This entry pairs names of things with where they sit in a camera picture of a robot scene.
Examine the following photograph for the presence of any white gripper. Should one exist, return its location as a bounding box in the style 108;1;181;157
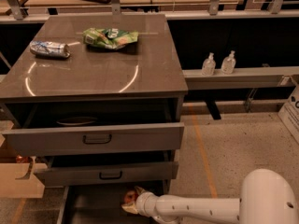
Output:
121;186;159;217

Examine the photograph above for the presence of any red apple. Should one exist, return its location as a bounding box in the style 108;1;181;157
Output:
124;190;138;203

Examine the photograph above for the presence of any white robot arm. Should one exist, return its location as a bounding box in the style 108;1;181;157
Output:
121;169;299;224

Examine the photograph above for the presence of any grey middle drawer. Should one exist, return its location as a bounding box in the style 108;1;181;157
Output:
35;161;178;187

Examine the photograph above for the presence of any grey drawer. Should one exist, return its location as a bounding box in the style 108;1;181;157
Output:
35;161;178;187
3;122;184;156
56;180;172;224

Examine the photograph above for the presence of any grey bottom drawer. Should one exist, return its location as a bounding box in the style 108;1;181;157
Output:
56;180;172;224

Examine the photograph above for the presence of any grey top drawer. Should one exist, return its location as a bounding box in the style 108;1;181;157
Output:
3;122;184;156

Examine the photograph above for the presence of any plate in top drawer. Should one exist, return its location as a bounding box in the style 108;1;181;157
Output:
57;117;97;126

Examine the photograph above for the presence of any grey drawer cabinet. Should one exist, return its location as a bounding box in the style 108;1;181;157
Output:
0;13;189;224

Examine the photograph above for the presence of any cardboard box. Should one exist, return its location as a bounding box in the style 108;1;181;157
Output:
0;121;45;198

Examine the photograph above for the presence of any left clear sanitizer bottle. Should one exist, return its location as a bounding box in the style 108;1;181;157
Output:
202;52;216;76

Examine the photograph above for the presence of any clear sanitizer bottle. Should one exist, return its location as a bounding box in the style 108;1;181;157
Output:
202;52;216;76
221;50;236;74

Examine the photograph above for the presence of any green chip bag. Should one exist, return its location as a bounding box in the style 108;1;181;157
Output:
83;28;138;50

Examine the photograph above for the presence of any right clear sanitizer bottle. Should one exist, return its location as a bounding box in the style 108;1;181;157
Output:
221;50;236;74

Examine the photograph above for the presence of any crushed silver blue can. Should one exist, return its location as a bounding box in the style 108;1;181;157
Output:
29;41;70;59

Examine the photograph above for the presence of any white sign board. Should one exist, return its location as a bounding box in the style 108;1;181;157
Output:
278;86;299;143

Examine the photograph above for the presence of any wooden background desk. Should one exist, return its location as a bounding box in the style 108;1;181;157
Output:
25;0;243;7

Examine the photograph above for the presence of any grey metal shelf rail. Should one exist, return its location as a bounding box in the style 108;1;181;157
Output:
183;66;299;91

